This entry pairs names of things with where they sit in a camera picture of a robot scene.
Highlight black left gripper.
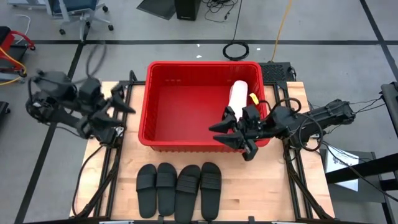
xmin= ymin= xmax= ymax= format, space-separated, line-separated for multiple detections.
xmin=74 ymin=77 xmax=137 ymax=140

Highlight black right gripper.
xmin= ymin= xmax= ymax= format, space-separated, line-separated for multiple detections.
xmin=208 ymin=105 xmax=274 ymax=162

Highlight pink slide sandal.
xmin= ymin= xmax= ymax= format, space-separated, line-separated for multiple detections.
xmin=229 ymin=80 xmax=250 ymax=123

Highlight black slide sandal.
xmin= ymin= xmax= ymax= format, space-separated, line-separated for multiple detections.
xmin=174 ymin=164 xmax=202 ymax=224
xmin=200 ymin=161 xmax=223 ymax=222
xmin=155 ymin=162 xmax=178 ymax=217
xmin=136 ymin=164 xmax=158 ymax=219

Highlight red plastic bin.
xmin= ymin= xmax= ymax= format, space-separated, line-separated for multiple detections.
xmin=137 ymin=60 xmax=271 ymax=153

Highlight black perforated box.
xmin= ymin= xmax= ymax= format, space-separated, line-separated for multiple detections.
xmin=258 ymin=61 xmax=297 ymax=83

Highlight office chair with blue seat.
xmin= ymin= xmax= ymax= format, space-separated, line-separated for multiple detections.
xmin=45 ymin=0 xmax=114 ymax=42

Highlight black object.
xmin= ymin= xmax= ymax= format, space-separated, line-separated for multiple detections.
xmin=0 ymin=101 xmax=11 ymax=123

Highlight white paper sheet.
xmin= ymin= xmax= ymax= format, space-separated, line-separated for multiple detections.
xmin=324 ymin=148 xmax=361 ymax=193

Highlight dark floor mat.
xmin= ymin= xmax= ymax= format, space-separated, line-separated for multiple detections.
xmin=136 ymin=0 xmax=177 ymax=21

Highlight black computer tower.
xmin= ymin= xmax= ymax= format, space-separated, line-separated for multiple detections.
xmin=174 ymin=0 xmax=202 ymax=22

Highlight black equipment edge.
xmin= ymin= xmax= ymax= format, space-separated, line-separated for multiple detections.
xmin=379 ymin=82 xmax=398 ymax=139

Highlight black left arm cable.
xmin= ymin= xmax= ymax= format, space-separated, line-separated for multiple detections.
xmin=84 ymin=42 xmax=109 ymax=82

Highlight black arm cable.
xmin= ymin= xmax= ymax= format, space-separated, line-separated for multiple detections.
xmin=84 ymin=42 xmax=109 ymax=82
xmin=267 ymin=96 xmax=324 ymax=152

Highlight black aluminium frame rails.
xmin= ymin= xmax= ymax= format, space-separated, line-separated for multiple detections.
xmin=70 ymin=70 xmax=147 ymax=218
xmin=273 ymin=81 xmax=336 ymax=220

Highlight black base cable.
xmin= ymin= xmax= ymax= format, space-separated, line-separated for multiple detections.
xmin=71 ymin=144 xmax=105 ymax=217

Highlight coiled black cable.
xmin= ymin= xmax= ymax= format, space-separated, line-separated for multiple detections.
xmin=222 ymin=40 xmax=251 ymax=62

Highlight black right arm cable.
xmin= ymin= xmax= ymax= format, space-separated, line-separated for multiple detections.
xmin=267 ymin=96 xmax=324 ymax=152

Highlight orange yellow hose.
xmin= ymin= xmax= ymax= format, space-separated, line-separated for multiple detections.
xmin=0 ymin=48 xmax=28 ymax=87

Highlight straight black floor cable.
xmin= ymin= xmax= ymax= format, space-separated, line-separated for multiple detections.
xmin=232 ymin=0 xmax=244 ymax=42

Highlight yellow cable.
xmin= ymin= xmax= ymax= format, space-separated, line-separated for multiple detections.
xmin=271 ymin=0 xmax=294 ymax=62

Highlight white cable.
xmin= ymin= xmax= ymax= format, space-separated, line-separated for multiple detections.
xmin=12 ymin=14 xmax=32 ymax=37

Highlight red cart frame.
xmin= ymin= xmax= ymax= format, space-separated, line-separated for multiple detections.
xmin=0 ymin=26 xmax=37 ymax=63

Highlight tangle of black cables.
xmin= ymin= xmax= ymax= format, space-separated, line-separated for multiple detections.
xmin=201 ymin=0 xmax=239 ymax=23

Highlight black beam frame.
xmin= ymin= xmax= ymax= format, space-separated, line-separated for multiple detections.
xmin=325 ymin=151 xmax=398 ymax=194

